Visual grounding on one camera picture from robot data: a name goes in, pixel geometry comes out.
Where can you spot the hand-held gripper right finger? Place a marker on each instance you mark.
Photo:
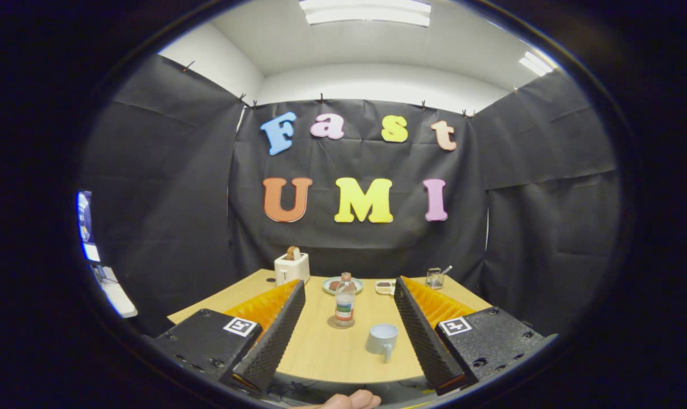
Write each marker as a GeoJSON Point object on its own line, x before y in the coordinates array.
{"type": "Point", "coordinates": [426, 341]}

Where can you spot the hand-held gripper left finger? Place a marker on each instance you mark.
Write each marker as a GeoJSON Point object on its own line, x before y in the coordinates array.
{"type": "Point", "coordinates": [275, 341]}

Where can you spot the round brown coaster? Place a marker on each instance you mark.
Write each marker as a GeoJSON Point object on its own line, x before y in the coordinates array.
{"type": "Point", "coordinates": [331, 323]}

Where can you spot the clear plastic juice bottle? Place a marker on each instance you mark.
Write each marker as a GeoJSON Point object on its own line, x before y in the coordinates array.
{"type": "Point", "coordinates": [344, 309]}

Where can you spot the wooden table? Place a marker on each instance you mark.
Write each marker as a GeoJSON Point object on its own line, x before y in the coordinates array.
{"type": "Point", "coordinates": [321, 358]}

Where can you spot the small white divided dish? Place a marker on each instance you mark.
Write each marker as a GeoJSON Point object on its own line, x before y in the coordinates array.
{"type": "Point", "coordinates": [384, 288]}

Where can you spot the white toaster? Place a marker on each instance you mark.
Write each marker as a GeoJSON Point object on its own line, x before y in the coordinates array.
{"type": "Point", "coordinates": [291, 271]}

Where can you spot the pale green plate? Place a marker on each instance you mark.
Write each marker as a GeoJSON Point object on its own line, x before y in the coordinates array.
{"type": "Point", "coordinates": [327, 289]}

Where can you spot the metal spoon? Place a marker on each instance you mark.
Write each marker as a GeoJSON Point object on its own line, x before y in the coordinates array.
{"type": "Point", "coordinates": [447, 269]}

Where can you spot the brown food piece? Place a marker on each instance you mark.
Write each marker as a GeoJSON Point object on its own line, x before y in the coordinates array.
{"type": "Point", "coordinates": [333, 285]}

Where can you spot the brown bread slice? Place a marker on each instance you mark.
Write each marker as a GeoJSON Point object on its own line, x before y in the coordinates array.
{"type": "Point", "coordinates": [293, 254]}

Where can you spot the white ledge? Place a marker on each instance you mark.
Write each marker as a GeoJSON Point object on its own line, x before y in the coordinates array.
{"type": "Point", "coordinates": [116, 295]}

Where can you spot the blue white screen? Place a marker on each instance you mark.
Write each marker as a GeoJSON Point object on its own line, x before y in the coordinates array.
{"type": "Point", "coordinates": [87, 227]}

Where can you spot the small ceiling light panel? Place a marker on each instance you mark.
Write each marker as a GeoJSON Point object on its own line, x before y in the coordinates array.
{"type": "Point", "coordinates": [535, 63]}

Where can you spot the large ceiling light panel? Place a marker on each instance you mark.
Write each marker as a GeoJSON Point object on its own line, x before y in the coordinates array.
{"type": "Point", "coordinates": [366, 12]}

